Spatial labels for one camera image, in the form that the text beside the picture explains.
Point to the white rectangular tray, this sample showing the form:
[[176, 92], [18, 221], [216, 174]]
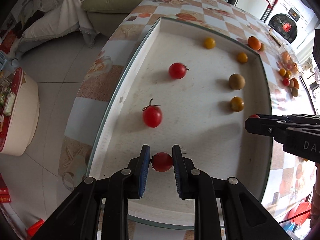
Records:
[[200, 130]]

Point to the blue basin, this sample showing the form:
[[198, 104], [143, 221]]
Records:
[[290, 230]]

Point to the grey and white blanket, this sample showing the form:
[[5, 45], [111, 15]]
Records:
[[62, 12]]

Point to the small orange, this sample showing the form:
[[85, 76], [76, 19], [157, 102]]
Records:
[[254, 42]]

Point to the white washing machine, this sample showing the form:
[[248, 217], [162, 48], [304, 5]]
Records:
[[287, 27]]

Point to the small red object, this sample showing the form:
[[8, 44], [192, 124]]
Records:
[[35, 226]]

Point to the red basin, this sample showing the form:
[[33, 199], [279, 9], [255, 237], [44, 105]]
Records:
[[300, 212]]

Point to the red box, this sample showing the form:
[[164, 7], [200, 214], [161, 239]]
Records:
[[5, 190]]

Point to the green sofa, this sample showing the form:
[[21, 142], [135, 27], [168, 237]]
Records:
[[107, 5]]

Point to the yellow cherry tomato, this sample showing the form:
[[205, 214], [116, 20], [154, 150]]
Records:
[[288, 74], [242, 57], [209, 43], [236, 103], [282, 72]]

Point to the clear glass bowl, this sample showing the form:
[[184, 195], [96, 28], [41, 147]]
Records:
[[287, 48]]

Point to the red and grey mop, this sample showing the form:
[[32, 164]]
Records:
[[268, 7]]

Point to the small brown fruit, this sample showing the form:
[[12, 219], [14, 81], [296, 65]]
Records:
[[291, 83]]

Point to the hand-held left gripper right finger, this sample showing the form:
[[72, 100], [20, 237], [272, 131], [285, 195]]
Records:
[[176, 170]]

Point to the small white stool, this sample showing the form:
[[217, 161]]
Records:
[[315, 85]]

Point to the red cherry tomato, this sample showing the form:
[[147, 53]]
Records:
[[177, 70], [162, 162], [254, 116], [152, 116], [286, 81]]

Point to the small yellow-brown fruit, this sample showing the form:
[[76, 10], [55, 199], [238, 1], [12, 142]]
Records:
[[262, 47]]

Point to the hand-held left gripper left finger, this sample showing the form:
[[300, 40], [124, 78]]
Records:
[[145, 170]]

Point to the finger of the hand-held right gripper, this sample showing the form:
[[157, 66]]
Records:
[[262, 127], [295, 118]]

